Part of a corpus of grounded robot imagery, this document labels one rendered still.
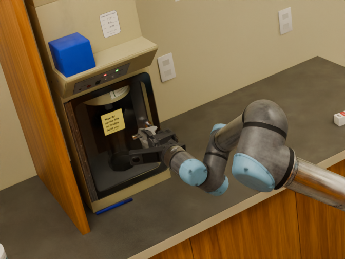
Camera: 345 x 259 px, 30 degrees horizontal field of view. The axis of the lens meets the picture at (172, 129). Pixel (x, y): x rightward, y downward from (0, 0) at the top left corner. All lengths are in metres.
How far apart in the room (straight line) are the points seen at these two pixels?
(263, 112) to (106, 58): 0.60
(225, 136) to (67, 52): 0.53
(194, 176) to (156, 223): 0.34
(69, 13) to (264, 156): 0.78
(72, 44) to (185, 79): 0.96
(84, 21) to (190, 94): 0.92
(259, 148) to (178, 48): 1.20
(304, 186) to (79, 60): 0.76
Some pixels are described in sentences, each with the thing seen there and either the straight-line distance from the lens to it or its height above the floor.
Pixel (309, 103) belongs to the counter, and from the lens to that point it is 2.77.
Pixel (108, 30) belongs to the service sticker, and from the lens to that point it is 2.09.
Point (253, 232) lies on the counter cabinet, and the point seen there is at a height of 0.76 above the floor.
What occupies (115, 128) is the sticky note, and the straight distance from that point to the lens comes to 2.19.
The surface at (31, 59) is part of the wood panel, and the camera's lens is 1.92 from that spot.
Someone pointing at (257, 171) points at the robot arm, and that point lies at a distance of 1.60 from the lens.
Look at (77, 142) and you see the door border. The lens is 2.16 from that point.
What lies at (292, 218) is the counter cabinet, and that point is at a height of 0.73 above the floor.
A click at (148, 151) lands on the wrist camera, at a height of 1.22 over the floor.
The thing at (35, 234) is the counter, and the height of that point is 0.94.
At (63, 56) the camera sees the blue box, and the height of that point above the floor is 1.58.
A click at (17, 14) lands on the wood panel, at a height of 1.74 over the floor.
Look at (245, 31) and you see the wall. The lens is 2.91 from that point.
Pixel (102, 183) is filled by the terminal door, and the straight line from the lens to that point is 2.27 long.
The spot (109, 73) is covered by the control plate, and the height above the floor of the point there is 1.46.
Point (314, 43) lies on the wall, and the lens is 3.19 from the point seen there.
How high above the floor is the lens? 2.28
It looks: 30 degrees down
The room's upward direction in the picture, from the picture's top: 11 degrees counter-clockwise
